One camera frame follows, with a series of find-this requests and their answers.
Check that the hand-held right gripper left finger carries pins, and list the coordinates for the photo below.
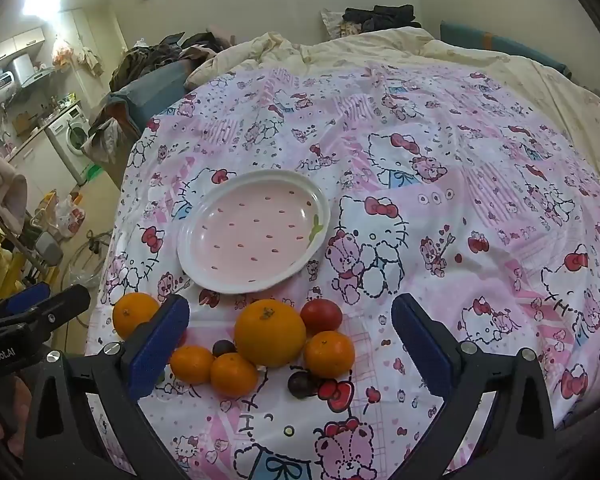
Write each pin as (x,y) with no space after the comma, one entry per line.
(155,347)

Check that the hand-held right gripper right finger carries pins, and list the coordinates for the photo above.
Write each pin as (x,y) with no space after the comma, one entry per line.
(425,347)

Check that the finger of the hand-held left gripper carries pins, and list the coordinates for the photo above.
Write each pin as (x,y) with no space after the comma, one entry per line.
(60,305)
(27,296)

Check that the mandarin orange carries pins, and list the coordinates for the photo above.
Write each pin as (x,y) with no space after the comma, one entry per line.
(233,375)
(191,364)
(329,354)

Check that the medium orange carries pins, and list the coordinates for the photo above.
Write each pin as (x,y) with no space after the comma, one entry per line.
(132,312)

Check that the red tomato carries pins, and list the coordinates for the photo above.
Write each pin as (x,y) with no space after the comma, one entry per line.
(322,314)

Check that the large orange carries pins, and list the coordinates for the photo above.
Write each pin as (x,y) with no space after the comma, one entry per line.
(270,332)

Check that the white plate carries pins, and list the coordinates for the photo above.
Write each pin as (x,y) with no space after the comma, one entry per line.
(252,232)

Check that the person's left hand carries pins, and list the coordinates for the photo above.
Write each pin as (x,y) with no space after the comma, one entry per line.
(7,410)

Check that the yellow rack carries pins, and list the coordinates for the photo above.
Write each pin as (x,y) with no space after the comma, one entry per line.
(2,265)

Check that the dark purple grape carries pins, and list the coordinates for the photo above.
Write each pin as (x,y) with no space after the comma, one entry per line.
(223,347)
(301,383)

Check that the plastic bag with red items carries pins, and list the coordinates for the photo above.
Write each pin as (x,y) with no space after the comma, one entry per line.
(70,217)

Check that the pink towel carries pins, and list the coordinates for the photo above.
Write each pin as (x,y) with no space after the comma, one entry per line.
(2,190)

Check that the white washing machine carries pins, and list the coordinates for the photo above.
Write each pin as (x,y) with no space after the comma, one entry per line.
(70,142)

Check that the pink printed bed sheet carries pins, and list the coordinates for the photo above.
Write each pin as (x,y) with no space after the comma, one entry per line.
(430,160)

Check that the range hood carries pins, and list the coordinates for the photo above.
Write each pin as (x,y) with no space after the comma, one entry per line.
(30,72)

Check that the blue sofa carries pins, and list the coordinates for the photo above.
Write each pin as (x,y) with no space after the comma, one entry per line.
(145,95)

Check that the hanging plastic bag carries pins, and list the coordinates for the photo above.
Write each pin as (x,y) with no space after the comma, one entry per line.
(62,51)

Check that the heap of mixed clothes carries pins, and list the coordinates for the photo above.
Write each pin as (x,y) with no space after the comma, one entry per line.
(155,57)

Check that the cream quilt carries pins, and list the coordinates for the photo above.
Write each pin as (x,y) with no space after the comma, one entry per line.
(555,85)

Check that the blue pillow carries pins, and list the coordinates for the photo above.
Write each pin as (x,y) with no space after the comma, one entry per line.
(505,45)

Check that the pile of dark clothes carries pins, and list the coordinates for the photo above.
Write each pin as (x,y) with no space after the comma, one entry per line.
(380,16)

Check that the patterned pillow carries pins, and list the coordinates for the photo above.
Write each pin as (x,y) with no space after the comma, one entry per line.
(334,24)

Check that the cream wall cabinets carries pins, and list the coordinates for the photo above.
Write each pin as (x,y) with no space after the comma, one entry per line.
(12,45)

